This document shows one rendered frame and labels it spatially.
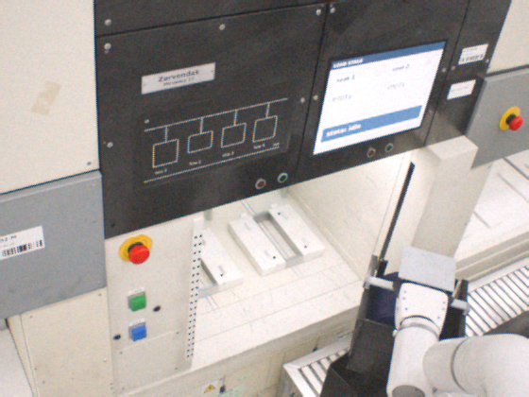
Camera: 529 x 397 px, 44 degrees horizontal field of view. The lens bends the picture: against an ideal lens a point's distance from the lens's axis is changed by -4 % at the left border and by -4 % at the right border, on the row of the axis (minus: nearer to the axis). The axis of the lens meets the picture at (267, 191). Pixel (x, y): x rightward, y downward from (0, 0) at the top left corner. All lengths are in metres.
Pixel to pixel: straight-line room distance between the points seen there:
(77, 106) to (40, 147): 0.09
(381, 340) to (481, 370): 0.55
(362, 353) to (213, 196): 0.52
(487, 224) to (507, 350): 1.35
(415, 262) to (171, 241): 0.52
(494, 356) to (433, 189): 0.72
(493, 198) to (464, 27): 1.08
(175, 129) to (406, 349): 0.58
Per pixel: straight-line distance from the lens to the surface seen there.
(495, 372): 0.96
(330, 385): 1.71
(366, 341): 1.51
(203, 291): 1.81
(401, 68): 1.36
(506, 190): 2.47
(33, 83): 0.99
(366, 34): 1.25
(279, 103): 1.21
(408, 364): 1.27
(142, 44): 1.02
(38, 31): 0.96
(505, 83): 1.64
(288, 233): 1.99
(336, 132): 1.35
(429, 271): 1.47
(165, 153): 1.15
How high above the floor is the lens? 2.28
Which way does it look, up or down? 41 degrees down
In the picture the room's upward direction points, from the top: 9 degrees clockwise
